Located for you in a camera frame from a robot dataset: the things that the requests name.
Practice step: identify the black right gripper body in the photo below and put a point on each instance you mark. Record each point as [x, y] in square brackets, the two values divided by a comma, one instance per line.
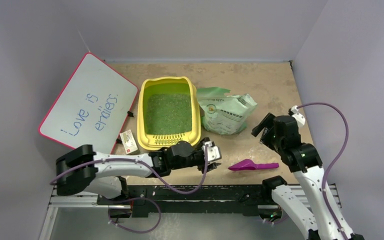
[264, 128]

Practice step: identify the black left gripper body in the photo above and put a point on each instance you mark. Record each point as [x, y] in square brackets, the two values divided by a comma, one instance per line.
[196, 159]

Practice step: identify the magenta plastic litter scoop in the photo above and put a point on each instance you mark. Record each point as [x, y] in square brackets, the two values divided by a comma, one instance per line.
[249, 165]

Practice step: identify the green cat litter bag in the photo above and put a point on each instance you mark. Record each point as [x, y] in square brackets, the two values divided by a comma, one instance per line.
[224, 114]

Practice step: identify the yellow litter box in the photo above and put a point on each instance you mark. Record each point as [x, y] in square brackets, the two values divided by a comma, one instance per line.
[167, 112]

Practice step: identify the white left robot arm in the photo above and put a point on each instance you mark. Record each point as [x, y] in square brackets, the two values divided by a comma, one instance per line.
[85, 170]

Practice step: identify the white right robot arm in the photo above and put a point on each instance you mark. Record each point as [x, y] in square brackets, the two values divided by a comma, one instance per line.
[321, 219]

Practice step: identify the small white red box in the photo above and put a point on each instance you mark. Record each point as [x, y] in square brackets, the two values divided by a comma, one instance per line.
[129, 142]

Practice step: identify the black whiteboard clip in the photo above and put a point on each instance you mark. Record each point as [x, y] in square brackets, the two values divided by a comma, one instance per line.
[130, 114]

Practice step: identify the pink framed whiteboard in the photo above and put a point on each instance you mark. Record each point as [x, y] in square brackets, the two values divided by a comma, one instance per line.
[91, 108]

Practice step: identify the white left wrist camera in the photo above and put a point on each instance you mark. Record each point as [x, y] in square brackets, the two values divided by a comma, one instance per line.
[213, 152]

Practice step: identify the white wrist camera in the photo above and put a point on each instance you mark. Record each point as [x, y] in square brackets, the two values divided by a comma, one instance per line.
[213, 152]
[300, 119]

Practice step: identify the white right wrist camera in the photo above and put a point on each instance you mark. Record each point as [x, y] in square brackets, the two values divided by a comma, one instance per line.
[300, 119]

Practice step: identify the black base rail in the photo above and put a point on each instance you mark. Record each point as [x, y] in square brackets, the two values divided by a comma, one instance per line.
[249, 200]

